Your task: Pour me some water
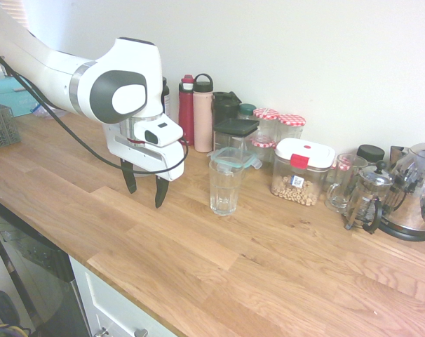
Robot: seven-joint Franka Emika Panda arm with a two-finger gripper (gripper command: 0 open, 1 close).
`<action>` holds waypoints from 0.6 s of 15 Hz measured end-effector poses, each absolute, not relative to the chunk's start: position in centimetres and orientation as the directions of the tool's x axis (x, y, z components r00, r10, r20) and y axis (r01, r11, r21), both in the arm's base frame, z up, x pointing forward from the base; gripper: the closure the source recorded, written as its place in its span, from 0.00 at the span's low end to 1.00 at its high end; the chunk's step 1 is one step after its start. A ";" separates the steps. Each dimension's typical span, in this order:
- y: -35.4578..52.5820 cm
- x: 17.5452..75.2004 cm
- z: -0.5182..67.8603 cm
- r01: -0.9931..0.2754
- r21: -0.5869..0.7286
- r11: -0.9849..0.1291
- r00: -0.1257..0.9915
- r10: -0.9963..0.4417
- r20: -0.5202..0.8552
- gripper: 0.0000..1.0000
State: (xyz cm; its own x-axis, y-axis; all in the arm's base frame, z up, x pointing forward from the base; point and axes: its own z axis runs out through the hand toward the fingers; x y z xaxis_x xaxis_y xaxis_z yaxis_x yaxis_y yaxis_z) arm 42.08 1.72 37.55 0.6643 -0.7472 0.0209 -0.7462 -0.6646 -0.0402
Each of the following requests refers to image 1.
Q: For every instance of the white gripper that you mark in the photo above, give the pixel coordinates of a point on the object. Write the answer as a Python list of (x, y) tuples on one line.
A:
[(146, 159)]

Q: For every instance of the red water bottle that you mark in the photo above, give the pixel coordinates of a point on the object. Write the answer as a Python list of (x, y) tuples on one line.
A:
[(186, 116)]

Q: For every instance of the clear faceted drinking glass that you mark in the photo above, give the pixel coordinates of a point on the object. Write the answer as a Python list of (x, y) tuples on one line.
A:
[(226, 189)]

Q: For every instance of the black protein powder tub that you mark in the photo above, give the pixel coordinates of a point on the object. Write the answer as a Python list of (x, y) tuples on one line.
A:
[(166, 102)]

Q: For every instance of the pink bottle with black cap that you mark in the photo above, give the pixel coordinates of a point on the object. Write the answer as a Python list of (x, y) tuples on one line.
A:
[(202, 119)]

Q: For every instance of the glass container teal clip lid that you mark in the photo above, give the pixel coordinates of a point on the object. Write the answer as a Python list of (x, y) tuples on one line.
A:
[(235, 156)]

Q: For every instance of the clear container black square lid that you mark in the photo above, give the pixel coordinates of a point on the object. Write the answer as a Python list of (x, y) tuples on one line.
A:
[(235, 128)]

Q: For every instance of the black shaker bottle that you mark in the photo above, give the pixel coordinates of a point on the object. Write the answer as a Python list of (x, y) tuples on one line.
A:
[(224, 105)]

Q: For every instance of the white cabinet drawer front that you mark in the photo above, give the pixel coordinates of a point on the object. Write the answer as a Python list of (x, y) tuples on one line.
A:
[(104, 298)]

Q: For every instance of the small jar red checkered lid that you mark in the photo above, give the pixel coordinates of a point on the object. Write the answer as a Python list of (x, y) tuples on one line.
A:
[(342, 163), (262, 149)]

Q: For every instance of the glass jar with green lid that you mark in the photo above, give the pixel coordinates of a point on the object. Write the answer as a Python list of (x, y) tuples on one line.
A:
[(247, 110)]

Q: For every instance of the clear zip plastic bag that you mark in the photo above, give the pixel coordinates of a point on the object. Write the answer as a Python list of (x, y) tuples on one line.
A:
[(40, 112)]

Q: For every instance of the tall jar red checkered lid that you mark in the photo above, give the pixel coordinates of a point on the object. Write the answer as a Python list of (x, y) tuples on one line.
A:
[(291, 124), (266, 117)]

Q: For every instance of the stainless black dishwasher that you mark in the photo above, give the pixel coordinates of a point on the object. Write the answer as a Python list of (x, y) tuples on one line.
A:
[(30, 267)]

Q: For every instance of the silver drawer knob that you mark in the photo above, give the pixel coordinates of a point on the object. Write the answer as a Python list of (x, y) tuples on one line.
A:
[(104, 332), (141, 332)]

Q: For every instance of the grey plastic cutlery basket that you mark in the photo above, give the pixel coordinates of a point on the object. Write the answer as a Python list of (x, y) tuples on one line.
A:
[(2, 126)]

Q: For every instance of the black tripod leg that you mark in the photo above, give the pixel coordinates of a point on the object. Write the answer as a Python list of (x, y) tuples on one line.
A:
[(12, 267)]

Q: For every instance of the cereal container white red lid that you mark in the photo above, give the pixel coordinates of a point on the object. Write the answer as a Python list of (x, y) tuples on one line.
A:
[(302, 168)]

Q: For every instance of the teal bread box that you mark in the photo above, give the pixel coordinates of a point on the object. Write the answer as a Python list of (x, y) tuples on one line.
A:
[(9, 94)]

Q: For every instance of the clear glass mug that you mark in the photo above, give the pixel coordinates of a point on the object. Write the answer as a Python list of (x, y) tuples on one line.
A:
[(344, 186)]

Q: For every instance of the window blind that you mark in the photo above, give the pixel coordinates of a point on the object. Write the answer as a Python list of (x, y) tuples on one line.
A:
[(21, 15)]

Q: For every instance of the glass French press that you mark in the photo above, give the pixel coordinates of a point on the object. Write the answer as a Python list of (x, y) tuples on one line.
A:
[(368, 196)]

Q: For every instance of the jar with black round lid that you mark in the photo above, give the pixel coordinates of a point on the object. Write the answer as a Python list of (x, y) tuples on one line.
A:
[(370, 152)]

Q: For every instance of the chrome electric kettle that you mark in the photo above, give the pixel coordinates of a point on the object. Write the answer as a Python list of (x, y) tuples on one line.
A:
[(414, 196)]

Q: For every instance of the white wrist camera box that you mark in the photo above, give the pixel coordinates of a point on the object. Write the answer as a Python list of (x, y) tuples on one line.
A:
[(160, 132)]

